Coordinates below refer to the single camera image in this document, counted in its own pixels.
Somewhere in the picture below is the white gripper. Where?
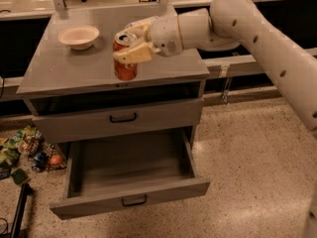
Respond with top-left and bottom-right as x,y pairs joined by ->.
113,15 -> 183,64

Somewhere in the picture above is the red coke can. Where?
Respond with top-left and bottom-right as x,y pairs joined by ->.
113,32 -> 138,81

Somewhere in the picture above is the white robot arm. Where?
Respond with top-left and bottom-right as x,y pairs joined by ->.
113,0 -> 317,134

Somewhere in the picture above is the grey drawer cabinet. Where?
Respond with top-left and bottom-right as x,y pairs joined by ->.
15,3 -> 211,221

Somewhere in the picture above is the closed grey top drawer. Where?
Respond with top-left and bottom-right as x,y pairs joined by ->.
34,98 -> 203,143

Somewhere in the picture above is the open grey middle drawer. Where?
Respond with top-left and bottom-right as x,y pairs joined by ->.
51,128 -> 210,220

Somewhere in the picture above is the blue soda can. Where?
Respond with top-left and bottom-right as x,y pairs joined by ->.
32,152 -> 48,173

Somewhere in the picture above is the white plastic bottle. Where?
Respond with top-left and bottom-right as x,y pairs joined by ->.
125,16 -> 159,29

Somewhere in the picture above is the white paper bowl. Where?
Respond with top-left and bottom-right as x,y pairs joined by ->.
58,25 -> 99,51

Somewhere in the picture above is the orange fruit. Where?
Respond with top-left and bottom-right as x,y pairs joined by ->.
50,154 -> 62,169

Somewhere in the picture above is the green chip bag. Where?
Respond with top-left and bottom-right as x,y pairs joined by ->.
0,126 -> 37,168

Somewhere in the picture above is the green sponge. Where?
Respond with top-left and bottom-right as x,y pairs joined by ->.
11,169 -> 30,185

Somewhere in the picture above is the black pole stand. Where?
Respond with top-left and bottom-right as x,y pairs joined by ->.
10,183 -> 32,238

